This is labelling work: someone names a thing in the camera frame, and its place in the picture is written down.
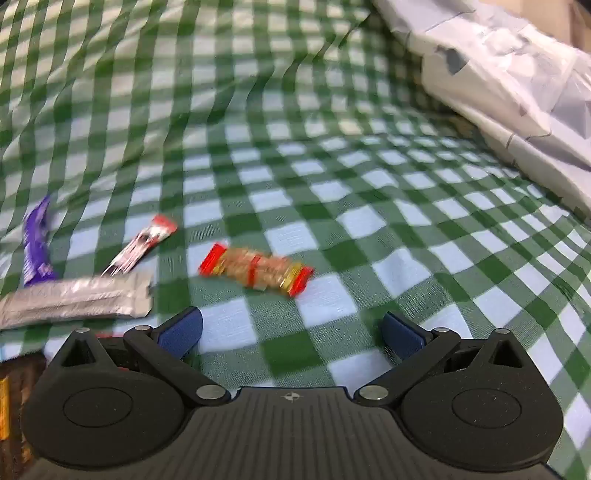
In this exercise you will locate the dark brown snack bar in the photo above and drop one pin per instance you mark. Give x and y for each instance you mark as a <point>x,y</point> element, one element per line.
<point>21,415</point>

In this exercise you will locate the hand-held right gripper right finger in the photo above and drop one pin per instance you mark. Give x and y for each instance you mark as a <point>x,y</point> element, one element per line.
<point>400,334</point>

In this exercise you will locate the purple snack bar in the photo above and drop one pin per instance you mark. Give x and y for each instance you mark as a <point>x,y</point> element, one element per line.
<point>37,249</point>

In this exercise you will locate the green checked blanket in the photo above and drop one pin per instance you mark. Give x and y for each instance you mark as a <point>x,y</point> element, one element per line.
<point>323,138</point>

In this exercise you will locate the silver snack packet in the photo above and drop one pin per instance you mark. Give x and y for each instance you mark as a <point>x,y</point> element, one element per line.
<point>78,295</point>

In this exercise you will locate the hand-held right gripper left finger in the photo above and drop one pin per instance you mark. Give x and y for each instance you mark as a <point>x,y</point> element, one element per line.
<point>180,333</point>

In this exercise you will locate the red and white snack stick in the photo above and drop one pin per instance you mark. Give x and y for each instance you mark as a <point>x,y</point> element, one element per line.
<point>138,247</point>

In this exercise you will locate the clear cracker packet red ends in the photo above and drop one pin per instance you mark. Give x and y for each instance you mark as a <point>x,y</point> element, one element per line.
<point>256,270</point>

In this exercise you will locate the white printed cloth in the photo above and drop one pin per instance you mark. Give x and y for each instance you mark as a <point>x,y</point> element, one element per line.
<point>508,69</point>

